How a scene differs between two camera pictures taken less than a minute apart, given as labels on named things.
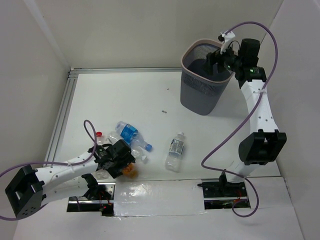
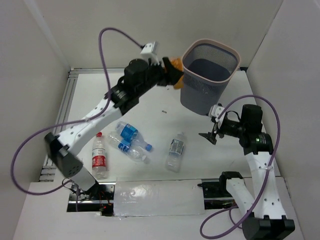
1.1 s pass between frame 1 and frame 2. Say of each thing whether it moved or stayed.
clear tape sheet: stayed
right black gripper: moved
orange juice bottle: moved
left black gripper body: moved
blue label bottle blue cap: stayed
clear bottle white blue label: stayed
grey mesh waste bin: stayed
